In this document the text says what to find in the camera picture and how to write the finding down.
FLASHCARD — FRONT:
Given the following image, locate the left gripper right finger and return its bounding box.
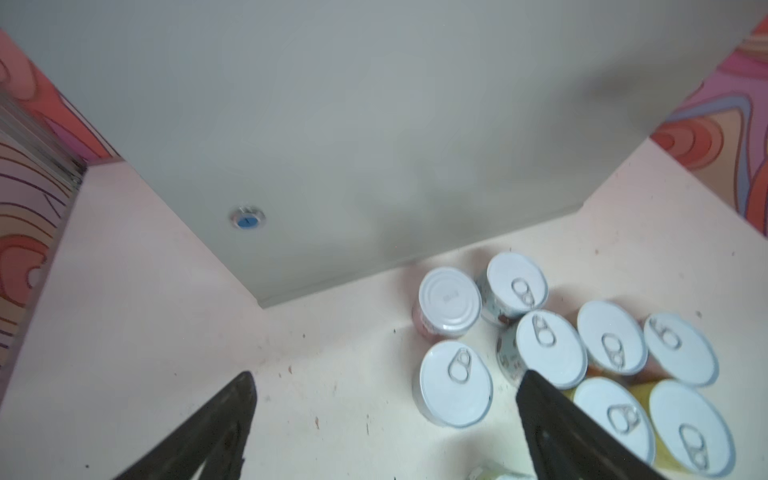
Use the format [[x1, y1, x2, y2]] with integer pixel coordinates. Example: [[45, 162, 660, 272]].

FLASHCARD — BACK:
[[516, 370, 662, 480]]

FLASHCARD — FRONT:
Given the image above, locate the yellow label can front-left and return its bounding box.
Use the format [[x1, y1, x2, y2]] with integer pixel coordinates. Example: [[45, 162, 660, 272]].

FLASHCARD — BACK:
[[564, 377, 656, 465]]

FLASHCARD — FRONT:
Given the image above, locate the blue cabinet lock button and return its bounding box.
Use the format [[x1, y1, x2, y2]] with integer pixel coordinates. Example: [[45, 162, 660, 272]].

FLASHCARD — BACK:
[[230, 206, 266, 231]]

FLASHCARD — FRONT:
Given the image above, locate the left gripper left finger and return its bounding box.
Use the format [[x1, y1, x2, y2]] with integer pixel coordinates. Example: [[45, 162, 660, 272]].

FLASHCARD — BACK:
[[118, 371, 258, 479]]

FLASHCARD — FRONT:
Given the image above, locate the teal label can back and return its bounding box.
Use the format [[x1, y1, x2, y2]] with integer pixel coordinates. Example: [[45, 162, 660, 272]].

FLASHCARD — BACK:
[[476, 252, 549, 327]]

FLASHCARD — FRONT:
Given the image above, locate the yellow label can front-right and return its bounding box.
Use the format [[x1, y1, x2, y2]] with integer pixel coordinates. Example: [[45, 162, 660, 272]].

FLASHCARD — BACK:
[[629, 379, 736, 478]]

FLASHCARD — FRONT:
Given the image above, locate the pink label can plain lid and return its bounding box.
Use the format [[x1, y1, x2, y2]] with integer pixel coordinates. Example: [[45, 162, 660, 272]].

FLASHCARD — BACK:
[[411, 267, 482, 342]]

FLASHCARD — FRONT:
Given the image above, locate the red label can right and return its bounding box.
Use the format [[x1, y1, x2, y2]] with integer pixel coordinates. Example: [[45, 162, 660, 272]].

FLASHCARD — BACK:
[[637, 313, 720, 387]]

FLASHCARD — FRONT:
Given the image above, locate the orange label can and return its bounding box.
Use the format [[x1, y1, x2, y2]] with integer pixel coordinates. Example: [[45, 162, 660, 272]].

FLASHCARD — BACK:
[[576, 300, 648, 377]]

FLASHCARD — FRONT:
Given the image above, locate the grey metal cabinet box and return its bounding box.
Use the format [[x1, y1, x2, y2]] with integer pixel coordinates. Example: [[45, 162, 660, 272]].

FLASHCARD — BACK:
[[1, 1, 767, 306]]

